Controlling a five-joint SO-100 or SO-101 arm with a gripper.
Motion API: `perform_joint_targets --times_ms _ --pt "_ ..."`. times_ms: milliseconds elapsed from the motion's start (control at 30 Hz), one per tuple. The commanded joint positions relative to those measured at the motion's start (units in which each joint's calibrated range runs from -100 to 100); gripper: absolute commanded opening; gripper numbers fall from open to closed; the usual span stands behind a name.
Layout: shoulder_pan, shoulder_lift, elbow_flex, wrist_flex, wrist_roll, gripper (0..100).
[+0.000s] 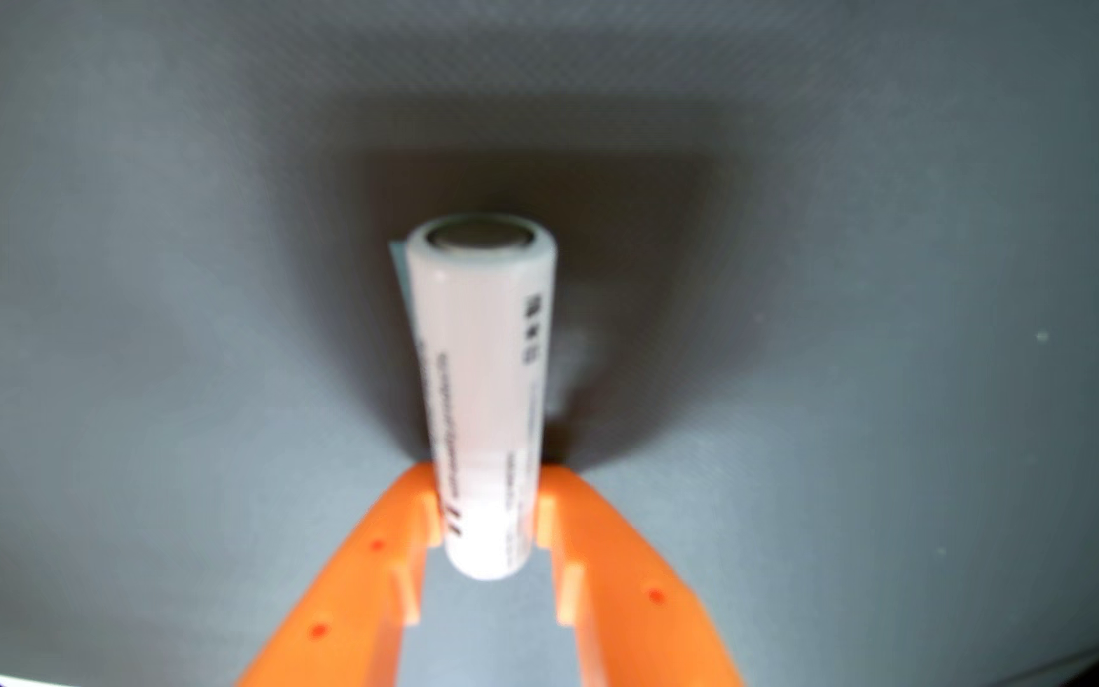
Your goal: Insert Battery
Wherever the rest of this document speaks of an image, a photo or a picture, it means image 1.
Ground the light blue tape piece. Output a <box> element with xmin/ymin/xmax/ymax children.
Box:
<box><xmin>387</xmin><ymin>239</ymin><xmax>413</xmax><ymax>326</ymax></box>

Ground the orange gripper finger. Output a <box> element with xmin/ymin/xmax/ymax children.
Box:
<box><xmin>237</xmin><ymin>462</ymin><xmax>444</xmax><ymax>687</ymax></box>
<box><xmin>535</xmin><ymin>464</ymin><xmax>746</xmax><ymax>687</ymax></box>

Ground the white cylindrical battery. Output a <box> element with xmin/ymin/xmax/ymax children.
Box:
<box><xmin>404</xmin><ymin>212</ymin><xmax>558</xmax><ymax>581</ymax></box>

